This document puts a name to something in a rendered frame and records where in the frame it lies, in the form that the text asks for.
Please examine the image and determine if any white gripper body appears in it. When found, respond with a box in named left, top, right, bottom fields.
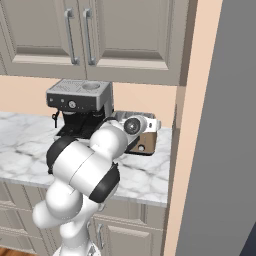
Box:
left=152, top=118, right=162, bottom=132

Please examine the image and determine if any silver brown toaster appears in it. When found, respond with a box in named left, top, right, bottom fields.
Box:
left=111, top=110, right=160, bottom=157

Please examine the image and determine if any grey fridge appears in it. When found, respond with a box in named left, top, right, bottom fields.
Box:
left=175, top=0, right=256, bottom=256

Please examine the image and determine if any silver black coffee machine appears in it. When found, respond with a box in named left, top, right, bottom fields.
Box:
left=45, top=78, right=115, bottom=140

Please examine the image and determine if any beige drawer front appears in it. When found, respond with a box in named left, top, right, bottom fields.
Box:
left=0, top=229, right=64, bottom=256
left=0, top=206, right=44, bottom=234
left=0, top=181, right=51, bottom=210
left=96, top=199, right=168, bottom=230

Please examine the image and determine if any beige base cupboard door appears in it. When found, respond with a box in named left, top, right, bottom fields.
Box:
left=87, top=215, right=165, bottom=256

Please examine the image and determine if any beige wall cupboard door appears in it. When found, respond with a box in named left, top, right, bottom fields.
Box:
left=0, top=0, right=88, bottom=81
left=77, top=0, right=190, bottom=87

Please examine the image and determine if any grey cupboard door handle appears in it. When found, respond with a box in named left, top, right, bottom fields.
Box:
left=64, top=7, right=81, bottom=66
left=82, top=7, right=97, bottom=67

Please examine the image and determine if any grey base cupboard handle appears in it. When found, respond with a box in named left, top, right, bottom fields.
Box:
left=95, top=223, right=106, bottom=250

